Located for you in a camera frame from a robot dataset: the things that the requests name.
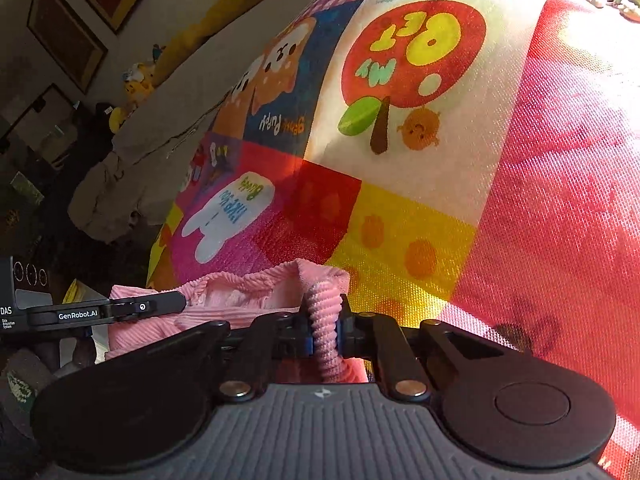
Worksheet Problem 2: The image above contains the grey bed sheet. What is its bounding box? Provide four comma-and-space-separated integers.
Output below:
66, 0, 361, 246

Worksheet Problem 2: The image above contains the narrow framed picture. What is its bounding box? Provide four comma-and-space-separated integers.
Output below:
26, 0, 109, 94

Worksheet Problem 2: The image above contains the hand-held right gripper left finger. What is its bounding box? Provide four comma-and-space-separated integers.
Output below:
175, 312, 316, 403

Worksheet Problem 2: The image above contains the black framed board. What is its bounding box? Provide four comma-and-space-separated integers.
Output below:
0, 84, 77, 167

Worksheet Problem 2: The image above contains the small yellow plush toy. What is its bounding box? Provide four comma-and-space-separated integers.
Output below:
107, 105, 132, 132

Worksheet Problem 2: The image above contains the pink ribbed garment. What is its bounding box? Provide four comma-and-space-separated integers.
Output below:
106, 258, 370, 385

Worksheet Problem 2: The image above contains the long yellow pillow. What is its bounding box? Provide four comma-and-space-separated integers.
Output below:
152, 0, 346, 88

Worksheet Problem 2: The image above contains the colourful cartoon printed mat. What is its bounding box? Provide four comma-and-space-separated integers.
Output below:
146, 0, 640, 477

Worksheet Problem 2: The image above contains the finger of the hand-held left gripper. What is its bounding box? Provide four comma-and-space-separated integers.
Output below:
107, 290, 189, 322

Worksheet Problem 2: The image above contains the dark cloth with green print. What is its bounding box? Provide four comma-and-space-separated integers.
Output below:
0, 349, 57, 417

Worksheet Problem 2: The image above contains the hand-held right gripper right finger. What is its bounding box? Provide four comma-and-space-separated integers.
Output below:
336, 294, 505, 402

